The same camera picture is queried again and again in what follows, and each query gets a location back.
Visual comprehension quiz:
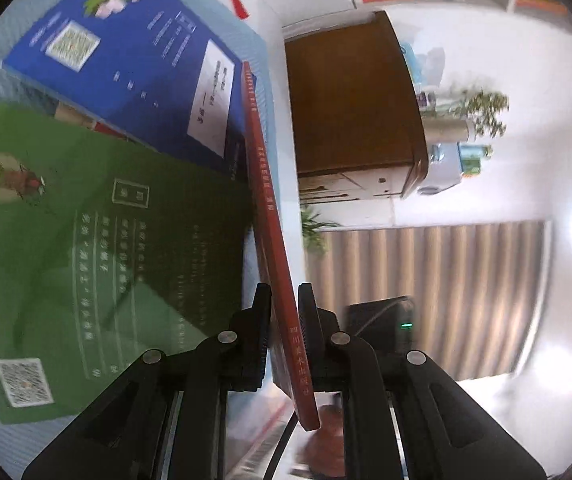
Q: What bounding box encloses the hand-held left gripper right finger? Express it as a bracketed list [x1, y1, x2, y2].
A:
[298, 282, 549, 480]

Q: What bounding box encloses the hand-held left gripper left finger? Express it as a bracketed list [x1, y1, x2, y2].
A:
[21, 283, 273, 480]

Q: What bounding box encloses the red book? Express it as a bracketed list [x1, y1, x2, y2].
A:
[242, 61, 322, 432]

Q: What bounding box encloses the dark blue book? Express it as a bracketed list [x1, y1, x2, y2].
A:
[1, 0, 247, 181]

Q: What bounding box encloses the brown striped rug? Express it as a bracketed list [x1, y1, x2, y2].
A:
[316, 220, 552, 381]

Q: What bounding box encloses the small green plant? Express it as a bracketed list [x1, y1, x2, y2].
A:
[300, 205, 339, 251]

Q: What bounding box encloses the white appliance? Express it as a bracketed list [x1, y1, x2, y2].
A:
[418, 145, 467, 196]

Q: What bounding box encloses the green book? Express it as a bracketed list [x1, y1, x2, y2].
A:
[0, 102, 257, 426]

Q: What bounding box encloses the brown wooden cabinet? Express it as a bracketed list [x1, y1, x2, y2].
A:
[284, 10, 429, 200]

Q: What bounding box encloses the potted green plant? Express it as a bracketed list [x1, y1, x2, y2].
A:
[453, 87, 509, 141]

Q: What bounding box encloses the light blue textured mat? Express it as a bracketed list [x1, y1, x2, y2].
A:
[0, 0, 301, 480]

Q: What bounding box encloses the tan cover book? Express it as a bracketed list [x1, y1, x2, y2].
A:
[52, 101, 134, 142]

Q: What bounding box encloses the black cable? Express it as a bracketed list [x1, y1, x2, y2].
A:
[266, 412, 299, 480]

